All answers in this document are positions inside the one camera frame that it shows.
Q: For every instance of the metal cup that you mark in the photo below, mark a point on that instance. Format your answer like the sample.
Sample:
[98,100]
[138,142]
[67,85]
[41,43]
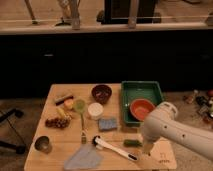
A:
[43,144]

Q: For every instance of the blue sponge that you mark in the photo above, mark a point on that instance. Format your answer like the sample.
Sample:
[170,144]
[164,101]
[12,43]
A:
[107,124]

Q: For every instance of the green plastic tray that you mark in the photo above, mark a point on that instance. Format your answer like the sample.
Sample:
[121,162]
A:
[131,90]

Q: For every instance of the orange bowl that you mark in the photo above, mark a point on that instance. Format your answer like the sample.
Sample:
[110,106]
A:
[140,108]

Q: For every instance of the bunch of dark grapes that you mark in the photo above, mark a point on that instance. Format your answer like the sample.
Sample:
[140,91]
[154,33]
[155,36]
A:
[60,123]

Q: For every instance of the grey blue cloth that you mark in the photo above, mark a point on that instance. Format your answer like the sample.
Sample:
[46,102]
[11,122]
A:
[86,157]

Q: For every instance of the white handled brush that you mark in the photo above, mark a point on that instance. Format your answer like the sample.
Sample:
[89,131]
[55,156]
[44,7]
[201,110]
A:
[99,142]

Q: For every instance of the green pepper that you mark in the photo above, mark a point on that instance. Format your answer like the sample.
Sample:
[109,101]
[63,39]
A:
[132,143]

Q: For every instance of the yellow corn toy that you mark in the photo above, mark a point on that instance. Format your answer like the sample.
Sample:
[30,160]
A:
[62,113]

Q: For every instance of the green spatula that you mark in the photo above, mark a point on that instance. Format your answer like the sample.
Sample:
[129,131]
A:
[79,107]

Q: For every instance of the brown sushi toy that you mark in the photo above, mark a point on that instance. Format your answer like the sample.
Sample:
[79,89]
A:
[60,100]

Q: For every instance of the orange fruit toy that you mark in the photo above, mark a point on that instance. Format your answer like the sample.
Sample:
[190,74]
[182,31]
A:
[68,104]

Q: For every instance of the white round container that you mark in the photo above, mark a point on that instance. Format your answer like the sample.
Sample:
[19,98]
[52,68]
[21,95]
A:
[95,111]

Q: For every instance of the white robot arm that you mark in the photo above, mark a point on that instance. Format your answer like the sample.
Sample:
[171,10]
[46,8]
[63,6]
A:
[161,122]

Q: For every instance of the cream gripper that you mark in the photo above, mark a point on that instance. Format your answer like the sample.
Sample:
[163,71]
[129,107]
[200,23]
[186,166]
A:
[147,147]

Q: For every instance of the purple bowl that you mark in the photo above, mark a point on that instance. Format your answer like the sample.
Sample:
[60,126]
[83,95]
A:
[101,93]

